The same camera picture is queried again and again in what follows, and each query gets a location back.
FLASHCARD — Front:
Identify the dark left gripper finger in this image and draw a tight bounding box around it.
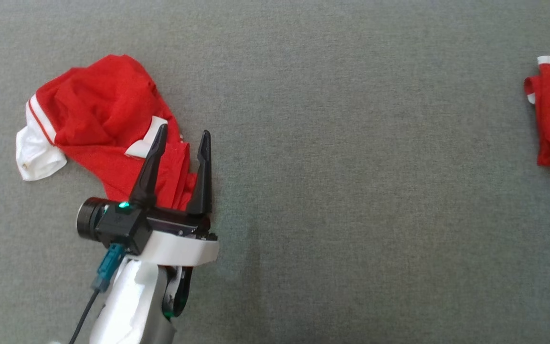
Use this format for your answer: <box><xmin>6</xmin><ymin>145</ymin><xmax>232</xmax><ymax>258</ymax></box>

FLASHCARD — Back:
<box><xmin>187</xmin><ymin>130</ymin><xmax>212</xmax><ymax>214</ymax></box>
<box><xmin>128</xmin><ymin>123</ymin><xmax>168</xmax><ymax>207</ymax></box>

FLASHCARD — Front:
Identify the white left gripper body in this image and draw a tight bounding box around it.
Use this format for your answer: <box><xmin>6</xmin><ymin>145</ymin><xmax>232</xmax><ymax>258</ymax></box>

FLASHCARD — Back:
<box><xmin>134</xmin><ymin>209</ymin><xmax>219</xmax><ymax>267</ymax></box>

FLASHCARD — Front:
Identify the red Bulls 23 jersey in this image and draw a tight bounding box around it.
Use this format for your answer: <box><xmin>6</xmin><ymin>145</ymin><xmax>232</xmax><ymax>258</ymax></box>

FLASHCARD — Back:
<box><xmin>16</xmin><ymin>54</ymin><xmax>198</xmax><ymax>211</ymax></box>

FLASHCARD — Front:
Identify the grey sofa seat cushion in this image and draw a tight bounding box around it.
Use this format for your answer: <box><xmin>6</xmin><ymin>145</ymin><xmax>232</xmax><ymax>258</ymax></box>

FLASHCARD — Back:
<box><xmin>0</xmin><ymin>0</ymin><xmax>550</xmax><ymax>344</ymax></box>

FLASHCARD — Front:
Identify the black cable with teal plug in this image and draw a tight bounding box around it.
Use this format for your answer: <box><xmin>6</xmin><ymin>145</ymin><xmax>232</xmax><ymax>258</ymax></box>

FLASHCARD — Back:
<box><xmin>67</xmin><ymin>243</ymin><xmax>127</xmax><ymax>344</ymax></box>

